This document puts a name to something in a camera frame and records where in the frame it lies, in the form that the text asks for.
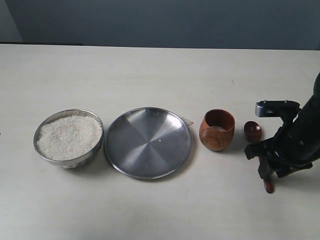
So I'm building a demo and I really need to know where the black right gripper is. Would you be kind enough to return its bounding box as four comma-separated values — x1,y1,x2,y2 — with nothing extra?
244,96,320,188

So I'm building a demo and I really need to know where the dark red wooden spoon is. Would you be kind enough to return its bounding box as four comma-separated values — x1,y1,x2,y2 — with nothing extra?
243,121,275,194

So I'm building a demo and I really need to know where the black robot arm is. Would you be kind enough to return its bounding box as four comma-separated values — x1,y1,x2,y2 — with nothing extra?
243,77,320,194

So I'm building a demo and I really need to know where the steel bowl of rice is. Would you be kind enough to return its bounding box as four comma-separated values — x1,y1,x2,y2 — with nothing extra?
33,109,105,169

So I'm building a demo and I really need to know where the brown wooden cup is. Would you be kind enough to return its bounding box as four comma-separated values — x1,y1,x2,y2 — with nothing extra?
198,109,236,151

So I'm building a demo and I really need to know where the clear tape piece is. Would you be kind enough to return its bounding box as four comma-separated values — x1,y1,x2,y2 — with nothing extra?
181,117,194,126

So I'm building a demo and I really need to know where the round steel plate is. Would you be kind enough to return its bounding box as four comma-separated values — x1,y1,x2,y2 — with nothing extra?
103,106,193,180

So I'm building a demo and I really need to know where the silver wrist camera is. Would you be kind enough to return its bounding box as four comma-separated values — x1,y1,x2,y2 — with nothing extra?
255,100,300,118

